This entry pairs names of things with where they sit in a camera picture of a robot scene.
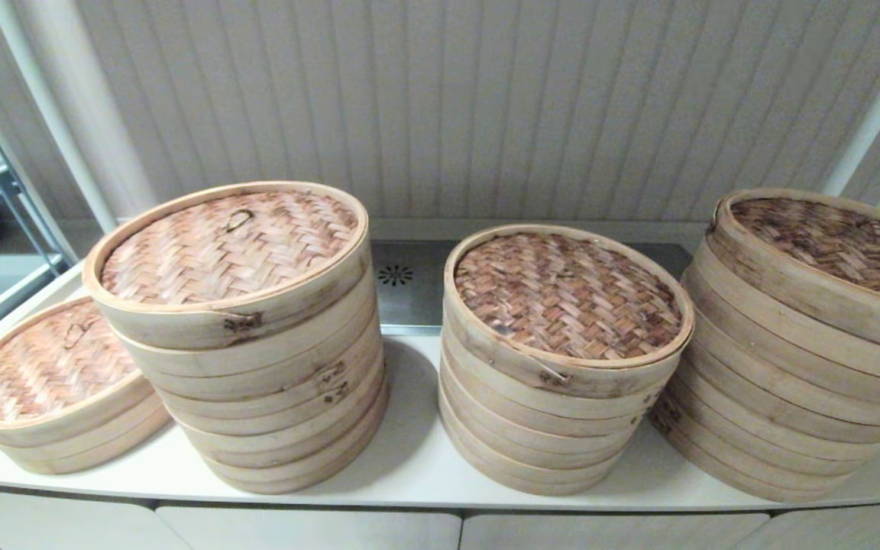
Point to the light woven bamboo steamer lid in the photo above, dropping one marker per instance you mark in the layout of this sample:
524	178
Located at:
50	367

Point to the dark woven bamboo steamer lid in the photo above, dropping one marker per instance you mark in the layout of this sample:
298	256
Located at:
562	298
829	244

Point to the bamboo steamer basket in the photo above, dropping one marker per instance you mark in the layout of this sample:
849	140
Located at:
791	323
295	344
791	389
791	420
295	451
123	447
562	448
562	487
295	424
562	428
791	484
562	467
791	357
295	370
562	408
295	478
123	425
791	451
295	397

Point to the tall left steamer stack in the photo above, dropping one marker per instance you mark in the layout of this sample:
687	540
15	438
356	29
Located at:
226	244

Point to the stainless steel drain panel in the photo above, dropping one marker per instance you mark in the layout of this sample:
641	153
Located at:
409	298

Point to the beige cabinet door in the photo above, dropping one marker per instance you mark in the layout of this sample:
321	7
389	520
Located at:
608	533
310	531
43	523
852	527

